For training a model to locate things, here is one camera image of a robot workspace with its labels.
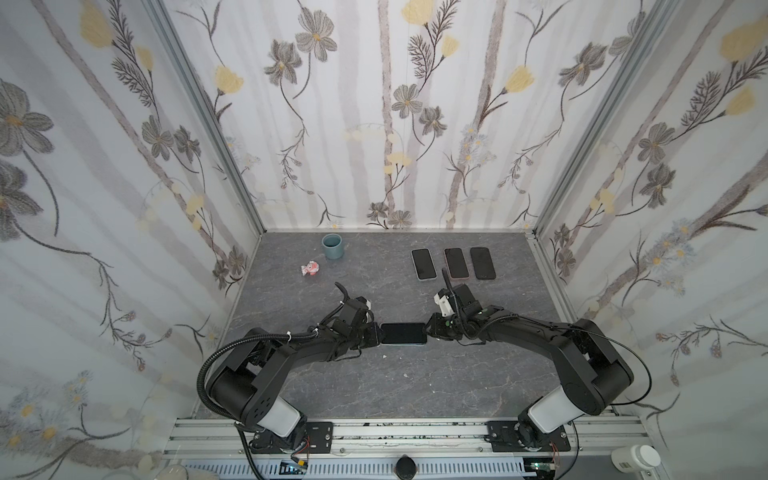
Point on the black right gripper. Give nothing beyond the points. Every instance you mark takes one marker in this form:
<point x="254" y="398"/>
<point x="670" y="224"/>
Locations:
<point x="437" y="326"/>

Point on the pink pig figurine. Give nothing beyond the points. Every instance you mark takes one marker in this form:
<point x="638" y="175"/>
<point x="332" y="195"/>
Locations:
<point x="310" y="269"/>

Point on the black phone case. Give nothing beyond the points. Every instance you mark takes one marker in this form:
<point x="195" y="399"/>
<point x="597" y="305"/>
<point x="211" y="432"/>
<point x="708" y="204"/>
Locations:
<point x="483" y="264"/>

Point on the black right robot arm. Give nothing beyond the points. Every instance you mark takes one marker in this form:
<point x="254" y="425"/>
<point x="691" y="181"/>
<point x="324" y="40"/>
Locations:
<point x="592" y="373"/>

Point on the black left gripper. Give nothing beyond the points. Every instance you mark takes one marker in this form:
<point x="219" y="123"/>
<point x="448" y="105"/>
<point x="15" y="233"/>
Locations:
<point x="374" y="335"/>

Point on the teal ceramic cup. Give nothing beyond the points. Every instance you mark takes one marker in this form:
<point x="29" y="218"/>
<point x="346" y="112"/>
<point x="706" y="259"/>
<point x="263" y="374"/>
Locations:
<point x="333" y="246"/>

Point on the clear teal phone case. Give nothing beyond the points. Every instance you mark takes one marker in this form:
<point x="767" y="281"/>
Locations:
<point x="403" y="344"/>

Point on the white cylinder device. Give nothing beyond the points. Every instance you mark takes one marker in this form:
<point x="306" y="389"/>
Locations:
<point x="635" y="458"/>

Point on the purple-edged smartphone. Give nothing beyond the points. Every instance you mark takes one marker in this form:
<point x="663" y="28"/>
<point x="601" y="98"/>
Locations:
<point x="456" y="263"/>

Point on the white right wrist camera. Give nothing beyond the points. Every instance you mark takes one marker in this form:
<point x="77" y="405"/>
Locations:
<point x="444" y="304"/>

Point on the light blue phone case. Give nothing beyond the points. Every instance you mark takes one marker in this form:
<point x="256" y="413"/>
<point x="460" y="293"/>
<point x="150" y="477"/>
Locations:
<point x="423" y="264"/>

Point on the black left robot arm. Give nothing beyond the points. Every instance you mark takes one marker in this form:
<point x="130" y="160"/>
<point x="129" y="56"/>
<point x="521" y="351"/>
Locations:
<point x="243" y="379"/>

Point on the black knob on rail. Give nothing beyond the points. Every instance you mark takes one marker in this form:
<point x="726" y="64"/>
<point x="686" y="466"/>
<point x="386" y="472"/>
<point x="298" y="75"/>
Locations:
<point x="405" y="468"/>

